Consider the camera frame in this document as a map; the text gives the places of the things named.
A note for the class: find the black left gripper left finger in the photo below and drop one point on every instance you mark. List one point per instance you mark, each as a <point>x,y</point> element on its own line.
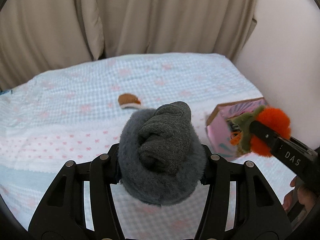
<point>79,204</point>

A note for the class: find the right hand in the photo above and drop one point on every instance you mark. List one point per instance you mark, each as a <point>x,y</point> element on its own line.
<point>305,197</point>

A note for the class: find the beige curtain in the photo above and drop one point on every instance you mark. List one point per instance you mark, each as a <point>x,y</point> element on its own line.
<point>42,35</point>

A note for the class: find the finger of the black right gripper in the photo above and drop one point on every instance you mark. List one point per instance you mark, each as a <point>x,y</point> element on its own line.
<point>264,133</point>

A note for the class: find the orange pompom plush toy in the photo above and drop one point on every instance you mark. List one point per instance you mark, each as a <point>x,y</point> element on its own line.
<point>246,141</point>

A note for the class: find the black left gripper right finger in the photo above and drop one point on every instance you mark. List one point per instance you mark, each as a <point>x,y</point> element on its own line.
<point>258,211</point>

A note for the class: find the grey fluffy plush sock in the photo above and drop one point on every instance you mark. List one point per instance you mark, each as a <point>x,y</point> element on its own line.
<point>160,156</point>

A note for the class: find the pink patterned cardboard box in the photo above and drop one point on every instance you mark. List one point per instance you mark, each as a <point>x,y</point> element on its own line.
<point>222,133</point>

